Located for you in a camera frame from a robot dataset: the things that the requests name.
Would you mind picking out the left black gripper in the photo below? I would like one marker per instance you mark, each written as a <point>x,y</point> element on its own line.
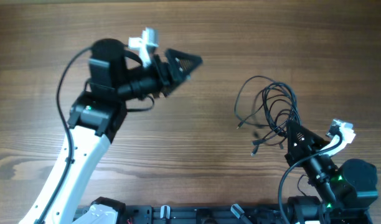
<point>174,74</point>

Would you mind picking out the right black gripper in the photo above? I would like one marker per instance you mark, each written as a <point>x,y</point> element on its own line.
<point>312,142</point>

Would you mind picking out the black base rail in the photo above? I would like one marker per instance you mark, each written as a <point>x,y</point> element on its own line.
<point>192,215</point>

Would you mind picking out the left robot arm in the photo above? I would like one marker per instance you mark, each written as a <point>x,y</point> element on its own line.
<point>118,73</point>

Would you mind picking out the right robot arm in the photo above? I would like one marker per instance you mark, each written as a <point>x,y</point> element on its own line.
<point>345,192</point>

